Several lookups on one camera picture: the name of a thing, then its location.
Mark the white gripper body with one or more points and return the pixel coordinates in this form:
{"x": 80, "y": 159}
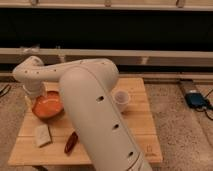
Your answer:
{"x": 34, "y": 90}

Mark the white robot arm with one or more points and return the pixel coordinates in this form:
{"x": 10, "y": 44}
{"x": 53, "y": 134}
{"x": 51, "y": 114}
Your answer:
{"x": 85, "y": 90}

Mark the white sponge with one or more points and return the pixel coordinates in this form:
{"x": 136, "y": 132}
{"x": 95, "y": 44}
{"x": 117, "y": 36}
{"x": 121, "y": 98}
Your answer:
{"x": 42, "y": 135}

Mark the orange bowl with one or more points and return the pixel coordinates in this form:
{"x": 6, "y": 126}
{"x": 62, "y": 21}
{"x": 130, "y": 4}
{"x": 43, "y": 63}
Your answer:
{"x": 48, "y": 105}

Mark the wooden table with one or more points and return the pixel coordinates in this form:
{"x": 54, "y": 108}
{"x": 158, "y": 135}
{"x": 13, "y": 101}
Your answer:
{"x": 137, "y": 115}

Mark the dark red oblong object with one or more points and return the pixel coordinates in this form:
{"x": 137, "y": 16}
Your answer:
{"x": 71, "y": 142}

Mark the white plastic cup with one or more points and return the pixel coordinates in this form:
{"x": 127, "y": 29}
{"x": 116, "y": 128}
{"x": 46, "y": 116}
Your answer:
{"x": 122, "y": 99}

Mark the long wooden beam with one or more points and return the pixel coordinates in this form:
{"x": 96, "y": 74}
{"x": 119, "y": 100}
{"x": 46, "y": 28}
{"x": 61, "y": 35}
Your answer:
{"x": 120, "y": 57}

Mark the blue device on floor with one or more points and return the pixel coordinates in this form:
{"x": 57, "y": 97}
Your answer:
{"x": 196, "y": 100}

